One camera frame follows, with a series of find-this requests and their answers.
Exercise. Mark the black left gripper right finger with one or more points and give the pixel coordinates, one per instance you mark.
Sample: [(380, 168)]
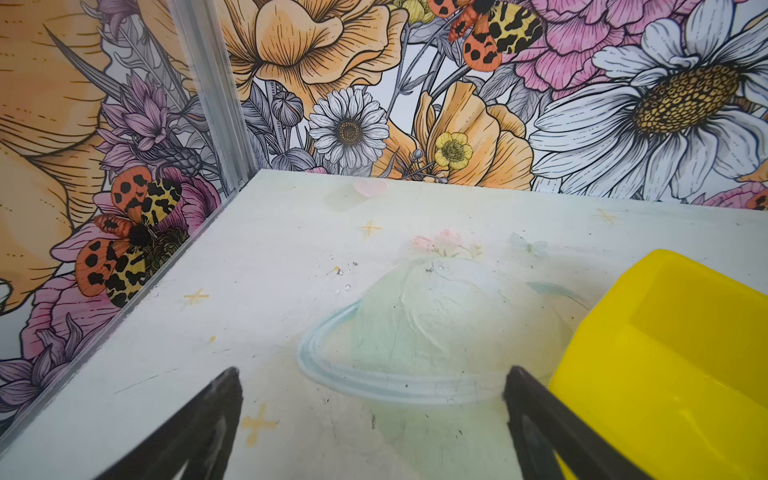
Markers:
[(549, 438)]

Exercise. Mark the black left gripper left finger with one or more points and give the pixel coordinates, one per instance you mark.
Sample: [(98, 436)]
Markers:
[(195, 443)]

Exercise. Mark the yellow plastic bin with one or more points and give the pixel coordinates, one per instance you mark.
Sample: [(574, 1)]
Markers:
[(670, 368)]

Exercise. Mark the aluminium corner post left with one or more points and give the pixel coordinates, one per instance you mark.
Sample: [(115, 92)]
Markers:
[(198, 26)]

